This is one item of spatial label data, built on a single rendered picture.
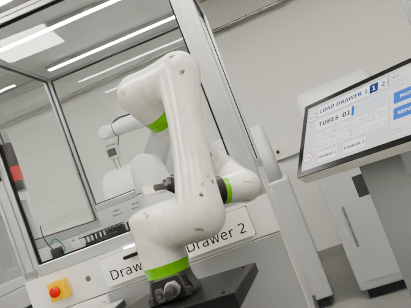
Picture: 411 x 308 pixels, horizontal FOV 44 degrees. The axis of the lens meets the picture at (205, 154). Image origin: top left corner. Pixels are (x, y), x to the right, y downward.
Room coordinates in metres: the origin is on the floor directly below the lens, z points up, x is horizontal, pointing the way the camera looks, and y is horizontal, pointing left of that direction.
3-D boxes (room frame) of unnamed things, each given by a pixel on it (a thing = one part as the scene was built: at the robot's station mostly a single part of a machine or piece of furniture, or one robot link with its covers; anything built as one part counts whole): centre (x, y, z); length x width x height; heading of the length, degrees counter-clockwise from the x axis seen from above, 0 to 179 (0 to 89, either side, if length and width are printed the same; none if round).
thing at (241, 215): (1.94, 0.07, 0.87); 0.29 x 0.02 x 0.11; 83
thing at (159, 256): (1.42, 0.19, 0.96); 0.16 x 0.13 x 0.19; 55
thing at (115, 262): (1.98, 0.39, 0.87); 0.29 x 0.02 x 0.11; 83
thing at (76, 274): (2.46, 0.29, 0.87); 1.02 x 0.95 x 0.14; 83
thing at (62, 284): (2.01, 0.72, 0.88); 0.07 x 0.05 x 0.07; 83
